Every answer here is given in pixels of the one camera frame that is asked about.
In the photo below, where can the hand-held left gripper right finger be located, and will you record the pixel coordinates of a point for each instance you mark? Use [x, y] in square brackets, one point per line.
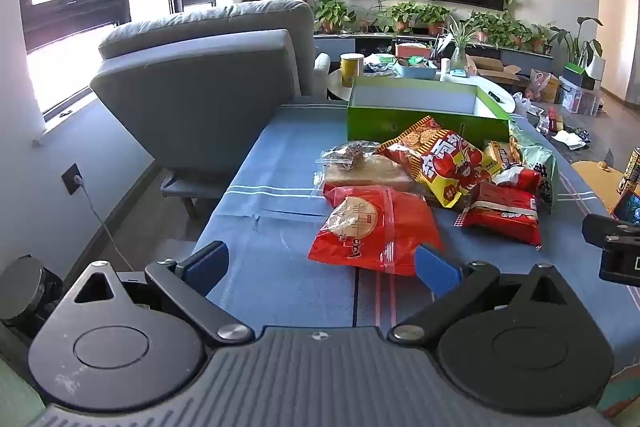
[435, 269]

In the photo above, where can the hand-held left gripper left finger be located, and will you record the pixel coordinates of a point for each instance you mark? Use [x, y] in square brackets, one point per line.
[207, 264]

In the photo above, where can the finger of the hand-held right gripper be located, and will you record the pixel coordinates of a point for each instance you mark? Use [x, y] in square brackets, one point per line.
[602, 229]

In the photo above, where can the red round-cracker snack packet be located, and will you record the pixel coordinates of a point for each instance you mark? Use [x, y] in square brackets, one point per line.
[395, 227]

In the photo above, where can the red and white snack packet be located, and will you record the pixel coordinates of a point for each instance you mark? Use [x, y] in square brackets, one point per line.
[505, 217]

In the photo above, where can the green snack packet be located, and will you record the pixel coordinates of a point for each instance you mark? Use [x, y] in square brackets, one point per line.
[542, 162]

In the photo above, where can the small red white packet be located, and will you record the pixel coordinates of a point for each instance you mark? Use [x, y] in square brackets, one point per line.
[522, 179]

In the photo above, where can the red and yellow snack packet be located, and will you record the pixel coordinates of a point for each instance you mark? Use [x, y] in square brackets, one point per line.
[445, 162]

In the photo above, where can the toast slices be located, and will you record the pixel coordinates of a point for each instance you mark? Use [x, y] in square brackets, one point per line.
[370, 174]

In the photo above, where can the small yellow snack packet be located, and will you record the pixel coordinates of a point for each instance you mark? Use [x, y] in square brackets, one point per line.
[500, 154]

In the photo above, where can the green cardboard box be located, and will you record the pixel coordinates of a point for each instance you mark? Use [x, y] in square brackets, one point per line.
[380, 122]

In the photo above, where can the phone with lit screen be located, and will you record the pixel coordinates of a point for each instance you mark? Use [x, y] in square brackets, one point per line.
[627, 207]

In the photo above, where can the wooden side table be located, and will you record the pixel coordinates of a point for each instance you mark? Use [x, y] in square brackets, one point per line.
[595, 179]

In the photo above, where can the yellow black drink can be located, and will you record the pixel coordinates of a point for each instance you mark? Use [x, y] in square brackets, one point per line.
[631, 172]

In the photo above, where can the dark marble round table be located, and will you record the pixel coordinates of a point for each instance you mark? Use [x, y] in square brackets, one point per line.
[595, 149]

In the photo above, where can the white crumpled paper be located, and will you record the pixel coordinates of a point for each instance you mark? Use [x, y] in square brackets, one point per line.
[567, 139]

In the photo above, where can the red small box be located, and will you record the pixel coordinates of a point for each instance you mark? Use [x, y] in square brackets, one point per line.
[556, 118]

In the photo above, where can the clear plastic storage box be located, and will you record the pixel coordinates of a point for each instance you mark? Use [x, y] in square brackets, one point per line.
[580, 99]

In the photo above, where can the clear plastic bag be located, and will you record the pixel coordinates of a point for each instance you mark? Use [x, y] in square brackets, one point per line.
[524, 103]

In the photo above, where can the green and black box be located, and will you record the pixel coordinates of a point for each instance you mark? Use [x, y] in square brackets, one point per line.
[580, 77]

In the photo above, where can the tall plant in white pot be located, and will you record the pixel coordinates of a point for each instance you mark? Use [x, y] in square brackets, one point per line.
[595, 67]

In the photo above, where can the grey sofa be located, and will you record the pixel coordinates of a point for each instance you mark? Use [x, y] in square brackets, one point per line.
[200, 97]

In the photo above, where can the black round stool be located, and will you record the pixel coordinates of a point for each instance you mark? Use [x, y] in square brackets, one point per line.
[25, 287]

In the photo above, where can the open cardboard box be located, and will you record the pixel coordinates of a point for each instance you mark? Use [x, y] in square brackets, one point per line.
[495, 68]

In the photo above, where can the teal small box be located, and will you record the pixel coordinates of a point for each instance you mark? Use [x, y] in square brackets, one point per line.
[458, 73]

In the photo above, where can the potted green plant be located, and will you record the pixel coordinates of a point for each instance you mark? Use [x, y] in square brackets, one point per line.
[330, 14]
[540, 39]
[435, 19]
[482, 27]
[515, 34]
[402, 17]

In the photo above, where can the small white bottle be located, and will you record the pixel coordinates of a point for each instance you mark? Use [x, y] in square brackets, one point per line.
[445, 69]

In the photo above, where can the blue basket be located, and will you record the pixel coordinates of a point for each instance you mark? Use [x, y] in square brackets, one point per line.
[415, 69]

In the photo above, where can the glass vase with plant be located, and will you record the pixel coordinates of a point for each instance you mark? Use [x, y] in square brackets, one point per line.
[458, 59]

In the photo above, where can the green lid container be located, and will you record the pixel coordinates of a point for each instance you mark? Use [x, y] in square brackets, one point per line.
[385, 58]

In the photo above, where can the pink box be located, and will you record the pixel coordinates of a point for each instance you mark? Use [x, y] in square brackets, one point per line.
[412, 51]

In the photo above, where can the dark pen holder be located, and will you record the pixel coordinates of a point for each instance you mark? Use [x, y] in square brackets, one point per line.
[437, 47]

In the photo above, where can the black wall socket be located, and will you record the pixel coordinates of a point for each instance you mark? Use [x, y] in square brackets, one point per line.
[71, 179]

